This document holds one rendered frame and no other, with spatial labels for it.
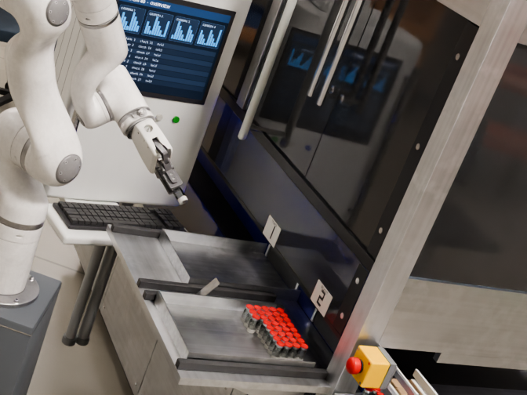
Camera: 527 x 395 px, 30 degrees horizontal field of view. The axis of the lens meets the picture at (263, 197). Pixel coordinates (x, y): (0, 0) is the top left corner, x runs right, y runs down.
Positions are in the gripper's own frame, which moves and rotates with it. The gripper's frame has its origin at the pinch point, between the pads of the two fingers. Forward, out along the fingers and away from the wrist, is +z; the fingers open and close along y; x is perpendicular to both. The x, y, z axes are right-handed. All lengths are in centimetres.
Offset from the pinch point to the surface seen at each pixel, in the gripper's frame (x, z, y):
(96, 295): 3, -19, 122
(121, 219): -4, -21, 69
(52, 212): 14, -31, 66
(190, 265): -9, 6, 49
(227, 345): 0.1, 34.6, 25.9
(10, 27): -52, -216, 256
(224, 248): -24, 2, 61
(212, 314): -3.1, 24.5, 34.0
